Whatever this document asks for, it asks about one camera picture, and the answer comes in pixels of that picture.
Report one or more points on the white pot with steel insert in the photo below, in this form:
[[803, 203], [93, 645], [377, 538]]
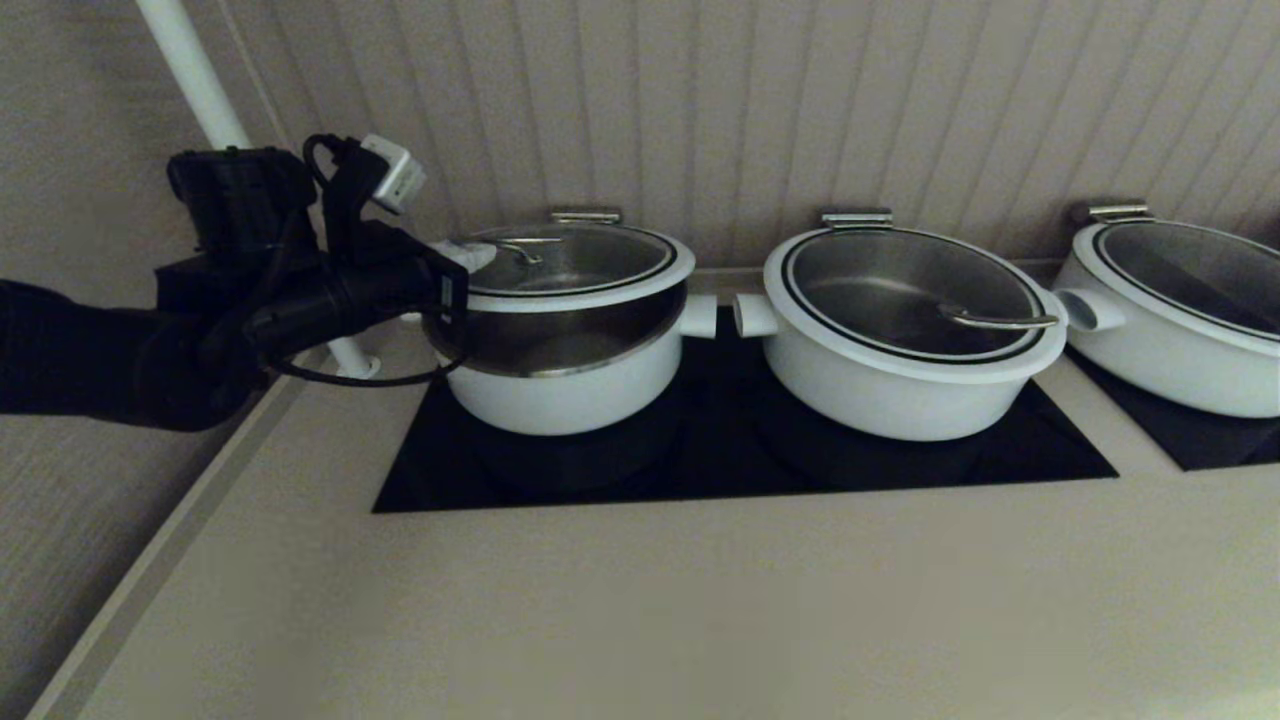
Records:
[[1180, 380], [560, 400], [880, 410]]

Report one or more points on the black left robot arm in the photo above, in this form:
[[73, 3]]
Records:
[[100, 350]]

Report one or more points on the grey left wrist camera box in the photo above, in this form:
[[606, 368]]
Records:
[[395, 175]]

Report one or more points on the steel hinge bracket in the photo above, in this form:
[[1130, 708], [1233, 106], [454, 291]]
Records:
[[586, 215], [1110, 212], [855, 218]]

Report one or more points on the wide black glass cooktop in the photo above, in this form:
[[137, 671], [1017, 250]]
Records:
[[700, 470]]

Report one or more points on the white support pole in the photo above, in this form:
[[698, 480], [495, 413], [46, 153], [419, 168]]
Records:
[[190, 70]]

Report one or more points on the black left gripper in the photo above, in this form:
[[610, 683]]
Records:
[[380, 285]]

